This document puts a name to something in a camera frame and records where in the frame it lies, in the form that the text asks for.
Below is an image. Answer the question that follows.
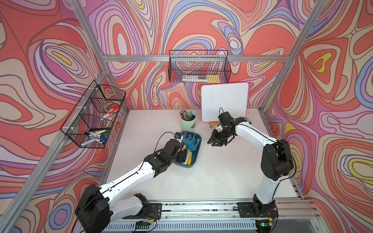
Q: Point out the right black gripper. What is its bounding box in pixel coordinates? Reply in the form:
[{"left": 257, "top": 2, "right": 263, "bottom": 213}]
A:
[{"left": 208, "top": 128, "right": 234, "bottom": 147}]

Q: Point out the teal storage box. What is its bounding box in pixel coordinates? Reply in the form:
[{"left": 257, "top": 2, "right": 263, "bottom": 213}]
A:
[{"left": 175, "top": 131, "right": 202, "bottom": 168}]

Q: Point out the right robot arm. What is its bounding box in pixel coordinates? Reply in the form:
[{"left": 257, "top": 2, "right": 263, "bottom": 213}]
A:
[{"left": 207, "top": 112, "right": 296, "bottom": 218}]

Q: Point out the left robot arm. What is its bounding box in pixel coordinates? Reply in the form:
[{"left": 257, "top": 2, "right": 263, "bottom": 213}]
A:
[{"left": 75, "top": 133, "right": 186, "bottom": 233}]

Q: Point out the green pen cup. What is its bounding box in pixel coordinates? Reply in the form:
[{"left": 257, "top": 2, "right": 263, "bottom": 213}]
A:
[{"left": 179, "top": 109, "right": 196, "bottom": 133}]

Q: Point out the pink framed whiteboard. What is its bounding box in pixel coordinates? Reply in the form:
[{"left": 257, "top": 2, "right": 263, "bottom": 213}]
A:
[{"left": 201, "top": 83, "right": 249, "bottom": 123}]

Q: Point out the yellow eraser in basket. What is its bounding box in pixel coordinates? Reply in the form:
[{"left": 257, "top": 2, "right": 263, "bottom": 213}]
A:
[{"left": 207, "top": 75, "right": 220, "bottom": 84}]

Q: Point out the red marker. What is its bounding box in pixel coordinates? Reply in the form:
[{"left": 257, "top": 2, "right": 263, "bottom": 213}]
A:
[{"left": 101, "top": 104, "right": 119, "bottom": 120}]

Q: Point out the blue marker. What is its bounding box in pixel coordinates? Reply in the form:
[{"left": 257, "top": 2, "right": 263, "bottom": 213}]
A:
[{"left": 84, "top": 132, "right": 107, "bottom": 141}]

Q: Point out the back wire basket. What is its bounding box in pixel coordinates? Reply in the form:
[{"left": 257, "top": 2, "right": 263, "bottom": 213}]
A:
[{"left": 168, "top": 49, "right": 232, "bottom": 84}]

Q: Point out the wire basket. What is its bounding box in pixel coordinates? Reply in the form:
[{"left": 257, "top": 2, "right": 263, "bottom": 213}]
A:
[
  {"left": 60, "top": 81, "right": 126, "bottom": 149},
  {"left": 168, "top": 49, "right": 232, "bottom": 84}
]

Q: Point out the left wire basket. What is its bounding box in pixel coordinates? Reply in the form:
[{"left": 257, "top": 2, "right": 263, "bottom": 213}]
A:
[{"left": 60, "top": 81, "right": 126, "bottom": 149}]

